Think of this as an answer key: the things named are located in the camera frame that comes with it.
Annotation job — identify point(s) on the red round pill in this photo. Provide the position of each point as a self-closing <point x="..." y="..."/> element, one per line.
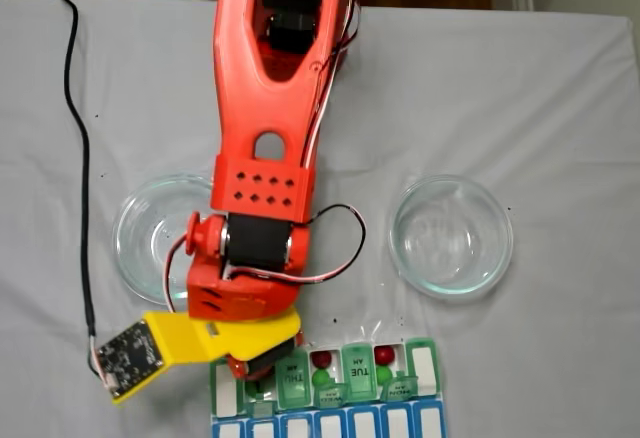
<point x="384" y="354"/>
<point x="322" y="358"/>

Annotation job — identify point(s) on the weekly pill organizer box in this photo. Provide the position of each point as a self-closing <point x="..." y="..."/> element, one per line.
<point x="360" y="388"/>

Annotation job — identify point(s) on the clear glass bowl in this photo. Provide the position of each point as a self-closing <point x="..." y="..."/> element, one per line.
<point x="480" y="278"/>
<point x="135" y="258"/>

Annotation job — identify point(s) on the white tablecloth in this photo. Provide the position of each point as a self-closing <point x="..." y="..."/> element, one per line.
<point x="500" y="83"/>

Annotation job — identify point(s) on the camera board on yellow mount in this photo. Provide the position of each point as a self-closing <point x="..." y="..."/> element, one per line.
<point x="130" y="353"/>

